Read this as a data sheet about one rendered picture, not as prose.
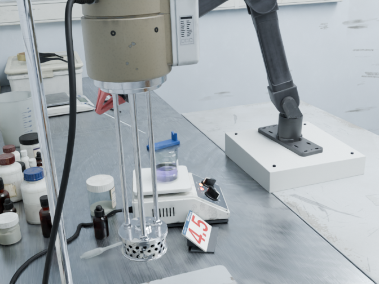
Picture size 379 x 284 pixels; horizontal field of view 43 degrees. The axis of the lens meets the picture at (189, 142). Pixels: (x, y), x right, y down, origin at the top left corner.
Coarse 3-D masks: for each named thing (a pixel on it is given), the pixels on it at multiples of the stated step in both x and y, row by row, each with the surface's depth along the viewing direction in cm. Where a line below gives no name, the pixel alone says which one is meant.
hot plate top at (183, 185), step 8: (144, 168) 106; (184, 168) 106; (144, 176) 102; (184, 176) 102; (144, 184) 99; (160, 184) 98; (168, 184) 98; (176, 184) 98; (184, 184) 98; (136, 192) 96; (144, 192) 96; (160, 192) 96; (168, 192) 96; (176, 192) 96
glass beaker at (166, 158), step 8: (160, 144) 101; (168, 144) 101; (160, 152) 101; (168, 152) 96; (176, 152) 98; (160, 160) 97; (168, 160) 97; (176, 160) 98; (160, 168) 98; (168, 168) 98; (176, 168) 99; (160, 176) 98; (168, 176) 98; (176, 176) 99
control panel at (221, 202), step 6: (192, 174) 108; (198, 180) 106; (198, 186) 103; (204, 186) 105; (216, 186) 109; (198, 192) 100; (204, 192) 102; (204, 198) 98; (222, 198) 104; (216, 204) 99; (222, 204) 101
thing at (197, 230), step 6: (192, 216) 96; (192, 222) 95; (198, 222) 96; (204, 222) 98; (192, 228) 93; (198, 228) 94; (204, 228) 96; (186, 234) 90; (192, 234) 91; (198, 234) 92; (204, 234) 94; (198, 240) 91; (204, 240) 92; (204, 246) 91
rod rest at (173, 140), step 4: (172, 132) 145; (172, 136) 146; (176, 136) 144; (148, 140) 142; (168, 140) 145; (172, 140) 145; (176, 140) 144; (156, 144) 143; (176, 144) 144; (148, 148) 141
